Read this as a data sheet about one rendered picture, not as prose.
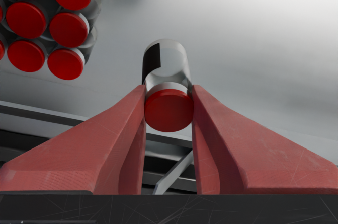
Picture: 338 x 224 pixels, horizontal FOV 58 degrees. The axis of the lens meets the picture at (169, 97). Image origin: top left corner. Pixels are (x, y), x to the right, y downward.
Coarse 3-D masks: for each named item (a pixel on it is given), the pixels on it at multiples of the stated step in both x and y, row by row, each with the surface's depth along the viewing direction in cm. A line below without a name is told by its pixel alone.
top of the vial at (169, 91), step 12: (156, 96) 11; (168, 96) 11; (180, 96) 11; (144, 108) 12; (156, 108) 12; (168, 108) 12; (180, 108) 12; (192, 108) 12; (156, 120) 12; (168, 120) 12; (180, 120) 12; (192, 120) 12
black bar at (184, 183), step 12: (0, 132) 27; (0, 144) 26; (12, 144) 26; (24, 144) 26; (36, 144) 27; (0, 156) 26; (12, 156) 26; (144, 168) 28; (156, 168) 28; (168, 168) 29; (192, 168) 30; (144, 180) 28; (156, 180) 28; (180, 180) 29; (192, 180) 29
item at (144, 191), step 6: (0, 162) 27; (6, 162) 27; (0, 168) 26; (144, 186) 29; (150, 186) 29; (144, 192) 28; (150, 192) 29; (168, 192) 29; (174, 192) 29; (180, 192) 30; (186, 192) 30; (192, 192) 30
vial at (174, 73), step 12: (168, 48) 14; (180, 48) 14; (168, 60) 13; (180, 60) 13; (156, 72) 12; (168, 72) 12; (180, 72) 13; (144, 84) 13; (156, 84) 12; (168, 84) 12; (180, 84) 12; (192, 84) 13
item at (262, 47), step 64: (128, 0) 20; (192, 0) 20; (256, 0) 20; (320, 0) 20; (0, 64) 23; (128, 64) 23; (192, 64) 23; (256, 64) 23; (320, 64) 23; (320, 128) 27
